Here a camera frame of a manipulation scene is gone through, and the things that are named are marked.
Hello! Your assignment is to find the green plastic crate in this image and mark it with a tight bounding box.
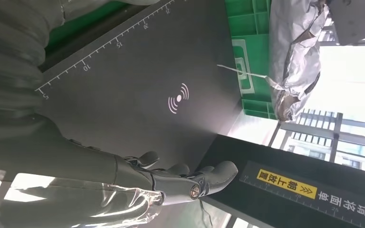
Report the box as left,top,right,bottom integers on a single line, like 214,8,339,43
224,0,278,121

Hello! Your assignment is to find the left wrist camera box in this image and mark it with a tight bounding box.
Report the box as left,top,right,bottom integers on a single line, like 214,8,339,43
328,0,365,47

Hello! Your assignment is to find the dark green table mat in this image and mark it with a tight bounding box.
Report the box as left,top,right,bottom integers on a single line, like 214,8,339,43
44,0,130,51

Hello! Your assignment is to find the grey window railing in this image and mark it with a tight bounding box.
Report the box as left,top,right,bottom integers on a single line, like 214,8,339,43
268,108,365,178

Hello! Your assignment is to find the black scanner column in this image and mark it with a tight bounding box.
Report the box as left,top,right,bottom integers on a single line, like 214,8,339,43
197,134,365,228

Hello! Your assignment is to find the black scanner base plate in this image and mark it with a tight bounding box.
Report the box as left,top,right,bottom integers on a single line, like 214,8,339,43
34,0,243,172

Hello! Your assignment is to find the yellow and black column label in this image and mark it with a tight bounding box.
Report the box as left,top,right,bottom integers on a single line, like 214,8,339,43
239,161,365,228

